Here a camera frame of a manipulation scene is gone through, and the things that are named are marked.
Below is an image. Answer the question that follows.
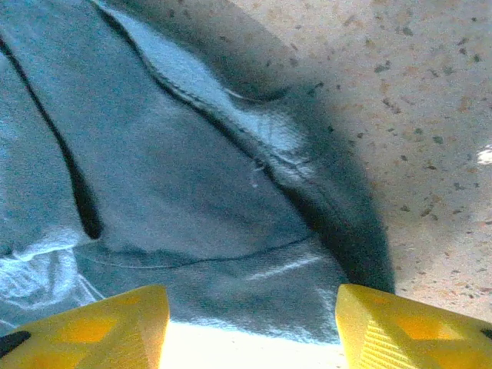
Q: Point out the blue t-shirt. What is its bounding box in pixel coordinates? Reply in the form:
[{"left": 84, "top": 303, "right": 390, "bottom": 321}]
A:
[{"left": 0, "top": 0, "right": 397, "bottom": 347}]

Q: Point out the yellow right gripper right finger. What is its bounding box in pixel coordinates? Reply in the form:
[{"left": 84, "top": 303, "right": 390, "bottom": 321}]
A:
[{"left": 335, "top": 283, "right": 492, "bottom": 369}]

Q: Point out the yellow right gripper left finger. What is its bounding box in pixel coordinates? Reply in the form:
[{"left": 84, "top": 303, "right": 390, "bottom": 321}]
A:
[{"left": 0, "top": 284, "right": 171, "bottom": 369}]

